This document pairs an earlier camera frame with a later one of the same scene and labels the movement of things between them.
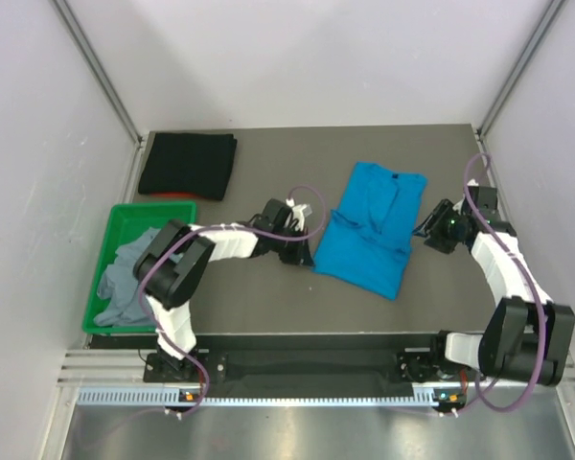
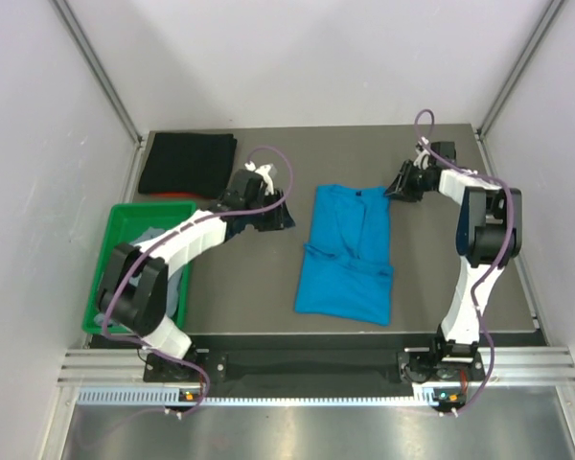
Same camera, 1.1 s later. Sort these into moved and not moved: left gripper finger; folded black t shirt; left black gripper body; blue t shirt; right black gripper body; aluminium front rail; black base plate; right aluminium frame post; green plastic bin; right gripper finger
Moved: blue t shirt; right gripper finger; left gripper finger; left black gripper body; right black gripper body
Not moved: green plastic bin; folded black t shirt; right aluminium frame post; aluminium front rail; black base plate
